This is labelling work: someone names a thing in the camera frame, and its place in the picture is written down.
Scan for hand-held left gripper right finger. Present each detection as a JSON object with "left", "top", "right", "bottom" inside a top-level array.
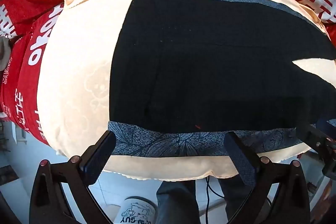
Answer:
[{"left": 224, "top": 131, "right": 311, "bottom": 224}]

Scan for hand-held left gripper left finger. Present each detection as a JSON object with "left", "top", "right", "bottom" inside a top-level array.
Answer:
[{"left": 29, "top": 130, "right": 117, "bottom": 224}]

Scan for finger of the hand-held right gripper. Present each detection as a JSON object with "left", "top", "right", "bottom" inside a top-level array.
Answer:
[{"left": 295, "top": 122, "right": 330, "bottom": 159}]

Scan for black pants with blue trim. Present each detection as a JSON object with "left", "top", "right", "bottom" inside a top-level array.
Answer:
[{"left": 108, "top": 0, "right": 336, "bottom": 157}]

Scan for white printed bucket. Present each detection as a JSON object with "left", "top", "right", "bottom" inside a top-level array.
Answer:
[{"left": 114, "top": 196, "right": 158, "bottom": 224}]

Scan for person's left leg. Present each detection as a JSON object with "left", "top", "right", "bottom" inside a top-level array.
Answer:
[{"left": 156, "top": 179, "right": 200, "bottom": 224}]

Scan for cream embossed blanket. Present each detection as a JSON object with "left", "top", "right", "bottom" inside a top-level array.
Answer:
[{"left": 37, "top": 0, "right": 336, "bottom": 180}]

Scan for black cable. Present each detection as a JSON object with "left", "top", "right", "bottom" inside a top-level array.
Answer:
[{"left": 204, "top": 177, "right": 226, "bottom": 217}]

